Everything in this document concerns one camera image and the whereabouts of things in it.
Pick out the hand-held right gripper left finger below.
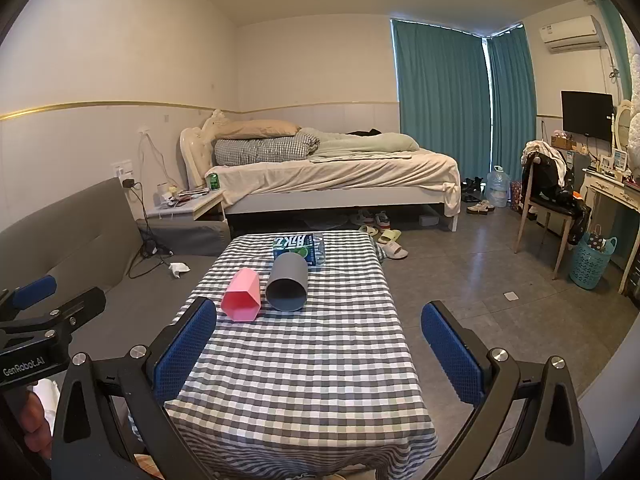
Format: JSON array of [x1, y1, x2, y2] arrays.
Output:
[[50, 296, 218, 480]]

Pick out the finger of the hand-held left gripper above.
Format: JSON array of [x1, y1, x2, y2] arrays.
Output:
[[0, 275, 58, 322], [27, 287, 108, 335]]

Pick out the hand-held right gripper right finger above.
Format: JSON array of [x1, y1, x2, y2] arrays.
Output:
[[420, 300, 584, 480]]

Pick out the pink hexagonal cup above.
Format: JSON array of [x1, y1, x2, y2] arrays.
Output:
[[221, 268, 262, 322]]

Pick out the grey round cup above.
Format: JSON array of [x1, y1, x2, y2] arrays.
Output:
[[265, 252, 308, 312]]

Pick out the person's left hand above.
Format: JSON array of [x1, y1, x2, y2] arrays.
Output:
[[19, 389, 54, 461]]

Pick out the grey sofa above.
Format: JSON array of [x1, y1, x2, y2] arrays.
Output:
[[0, 176, 232, 363]]

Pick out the grey checked tablecloth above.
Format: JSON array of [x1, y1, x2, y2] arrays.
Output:
[[127, 230, 439, 480]]

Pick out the white nightstand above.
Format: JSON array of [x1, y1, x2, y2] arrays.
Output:
[[145, 188, 226, 224]]

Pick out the pile of papers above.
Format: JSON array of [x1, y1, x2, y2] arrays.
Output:
[[159, 185, 211, 209]]

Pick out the shoes under bed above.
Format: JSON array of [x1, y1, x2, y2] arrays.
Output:
[[349, 209, 392, 231]]

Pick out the teal laundry basket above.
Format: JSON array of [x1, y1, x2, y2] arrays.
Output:
[[569, 225, 619, 290]]

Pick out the large water jug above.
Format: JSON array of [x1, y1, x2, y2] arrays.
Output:
[[486, 165, 511, 210]]

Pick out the wooden chair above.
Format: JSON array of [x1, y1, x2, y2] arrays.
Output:
[[514, 153, 581, 281]]

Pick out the cream bed headboard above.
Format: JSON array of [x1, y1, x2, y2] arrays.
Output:
[[179, 109, 232, 190]]

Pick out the black jacket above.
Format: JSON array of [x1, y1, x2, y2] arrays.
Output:
[[522, 152, 594, 247]]

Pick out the checked duvet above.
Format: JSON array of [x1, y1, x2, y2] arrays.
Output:
[[213, 130, 321, 167]]

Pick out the bed with bedding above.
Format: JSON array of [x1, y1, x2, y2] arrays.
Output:
[[204, 148, 461, 219]]

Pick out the white garment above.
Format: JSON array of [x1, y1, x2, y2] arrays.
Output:
[[522, 139, 577, 187]]

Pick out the light green quilt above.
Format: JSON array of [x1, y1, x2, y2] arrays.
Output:
[[299, 127, 420, 159]]

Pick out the white dressing table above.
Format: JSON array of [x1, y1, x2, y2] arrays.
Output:
[[582, 167, 640, 296]]

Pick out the beige pillow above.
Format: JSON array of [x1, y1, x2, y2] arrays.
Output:
[[215, 119, 302, 140]]

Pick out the wide teal curtain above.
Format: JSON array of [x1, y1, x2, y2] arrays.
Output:
[[390, 17, 494, 182]]

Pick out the narrow teal curtain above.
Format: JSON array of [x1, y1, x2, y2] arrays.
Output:
[[485, 23, 539, 182]]

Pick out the black television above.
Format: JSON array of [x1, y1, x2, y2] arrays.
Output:
[[560, 90, 615, 142]]

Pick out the white oval mirror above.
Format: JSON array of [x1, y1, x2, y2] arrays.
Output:
[[614, 99, 635, 154]]

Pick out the white air conditioner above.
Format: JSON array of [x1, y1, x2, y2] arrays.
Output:
[[538, 15, 604, 54]]

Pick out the black power cable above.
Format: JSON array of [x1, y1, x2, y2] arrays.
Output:
[[127, 184, 174, 280]]

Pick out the white cable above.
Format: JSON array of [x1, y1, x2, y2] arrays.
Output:
[[140, 131, 173, 187]]

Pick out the white bed frame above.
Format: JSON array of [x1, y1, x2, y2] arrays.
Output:
[[222, 186, 459, 233]]

